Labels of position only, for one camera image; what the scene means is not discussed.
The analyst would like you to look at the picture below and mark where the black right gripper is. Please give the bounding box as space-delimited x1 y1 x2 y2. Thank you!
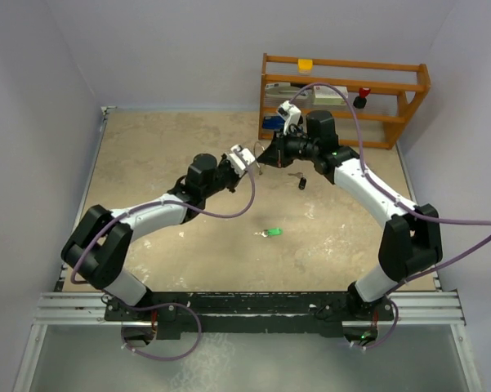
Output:
257 126 318 169

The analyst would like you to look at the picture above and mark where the silver keyring with clips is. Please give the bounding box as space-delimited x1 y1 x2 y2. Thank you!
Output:
252 140 266 176

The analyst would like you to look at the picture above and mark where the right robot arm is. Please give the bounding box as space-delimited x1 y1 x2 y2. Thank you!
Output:
258 105 443 319

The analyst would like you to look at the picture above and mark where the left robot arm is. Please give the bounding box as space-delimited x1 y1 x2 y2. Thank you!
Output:
61 145 255 320

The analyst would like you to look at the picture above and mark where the blue stapler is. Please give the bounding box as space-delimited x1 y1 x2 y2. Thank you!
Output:
261 116 284 131

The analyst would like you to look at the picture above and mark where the key with black fob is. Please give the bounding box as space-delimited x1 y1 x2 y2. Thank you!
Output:
289 171 307 190

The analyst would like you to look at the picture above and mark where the grey stapler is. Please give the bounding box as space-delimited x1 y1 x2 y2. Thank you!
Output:
264 82 313 100

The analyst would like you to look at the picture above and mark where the white green staples box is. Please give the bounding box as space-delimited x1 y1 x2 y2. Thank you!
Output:
313 86 348 106

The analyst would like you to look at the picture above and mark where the yellow small box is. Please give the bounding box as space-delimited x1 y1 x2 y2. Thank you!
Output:
297 59 314 74

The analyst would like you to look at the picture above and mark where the wooden shelf rack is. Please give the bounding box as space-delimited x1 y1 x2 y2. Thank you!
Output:
257 53 431 149

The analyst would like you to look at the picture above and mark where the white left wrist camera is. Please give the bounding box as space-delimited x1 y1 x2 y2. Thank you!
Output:
227 145 256 178

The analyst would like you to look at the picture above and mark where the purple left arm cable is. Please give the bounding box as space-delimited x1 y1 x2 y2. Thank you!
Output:
69 147 257 361

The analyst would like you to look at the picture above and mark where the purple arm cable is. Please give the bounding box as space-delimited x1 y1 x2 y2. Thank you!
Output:
69 147 257 361
288 82 491 353

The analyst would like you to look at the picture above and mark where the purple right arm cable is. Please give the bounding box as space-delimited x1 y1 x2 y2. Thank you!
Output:
288 82 491 353

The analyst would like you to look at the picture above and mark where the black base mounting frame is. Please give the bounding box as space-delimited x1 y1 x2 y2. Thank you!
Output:
102 291 395 340

